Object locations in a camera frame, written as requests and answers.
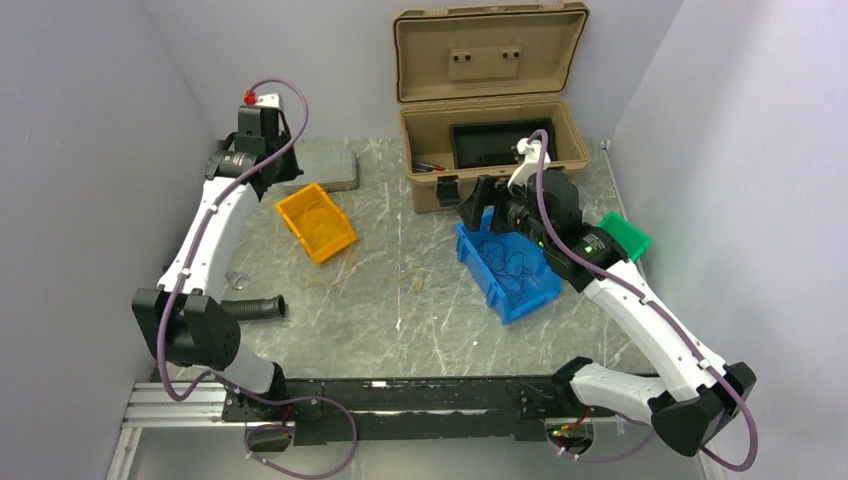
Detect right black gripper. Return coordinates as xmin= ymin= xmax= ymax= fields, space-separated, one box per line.
xmin=456 ymin=174 xmax=553 ymax=250

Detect orange plastic bin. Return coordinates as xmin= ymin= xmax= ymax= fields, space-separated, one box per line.
xmin=275 ymin=183 xmax=357 ymax=265

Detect purple thin cable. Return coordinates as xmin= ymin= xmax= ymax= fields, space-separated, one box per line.
xmin=478 ymin=235 xmax=551 ymax=309

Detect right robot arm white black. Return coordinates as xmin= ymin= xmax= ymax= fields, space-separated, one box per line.
xmin=457 ymin=170 xmax=759 ymax=471

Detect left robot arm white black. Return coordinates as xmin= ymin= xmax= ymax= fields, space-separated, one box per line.
xmin=131 ymin=101 xmax=302 ymax=420

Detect grey plastic case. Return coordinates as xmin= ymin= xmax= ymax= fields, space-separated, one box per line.
xmin=284 ymin=148 xmax=359 ymax=193

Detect black tray in toolbox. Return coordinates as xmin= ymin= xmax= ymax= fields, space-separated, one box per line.
xmin=449 ymin=118 xmax=556 ymax=169

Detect screwdrivers in toolbox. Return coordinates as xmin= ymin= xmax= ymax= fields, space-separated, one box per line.
xmin=412 ymin=161 xmax=446 ymax=173

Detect blue plastic bin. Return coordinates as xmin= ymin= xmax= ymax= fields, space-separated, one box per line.
xmin=454 ymin=210 xmax=563 ymax=325

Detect silver wrench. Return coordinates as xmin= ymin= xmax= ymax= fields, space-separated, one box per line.
xmin=227 ymin=271 xmax=250 ymax=291

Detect tan open toolbox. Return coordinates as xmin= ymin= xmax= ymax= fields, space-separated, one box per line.
xmin=393 ymin=1 xmax=590 ymax=213

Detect green plastic bin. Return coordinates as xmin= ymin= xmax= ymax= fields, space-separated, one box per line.
xmin=599 ymin=211 xmax=653 ymax=262

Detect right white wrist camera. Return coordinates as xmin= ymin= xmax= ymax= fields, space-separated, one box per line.
xmin=507 ymin=138 xmax=551 ymax=188

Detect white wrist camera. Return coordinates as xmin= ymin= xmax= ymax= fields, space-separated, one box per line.
xmin=507 ymin=138 xmax=551 ymax=188
xmin=243 ymin=90 xmax=282 ymax=109

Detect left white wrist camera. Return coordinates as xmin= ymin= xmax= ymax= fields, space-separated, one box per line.
xmin=243 ymin=90 xmax=282 ymax=109

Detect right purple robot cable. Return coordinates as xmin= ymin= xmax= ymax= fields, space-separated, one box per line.
xmin=528 ymin=129 xmax=760 ymax=473

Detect black corrugated hose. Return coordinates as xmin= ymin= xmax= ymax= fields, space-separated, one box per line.
xmin=218 ymin=295 xmax=287 ymax=323

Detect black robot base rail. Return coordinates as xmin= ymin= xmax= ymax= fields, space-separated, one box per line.
xmin=122 ymin=360 xmax=617 ymax=446

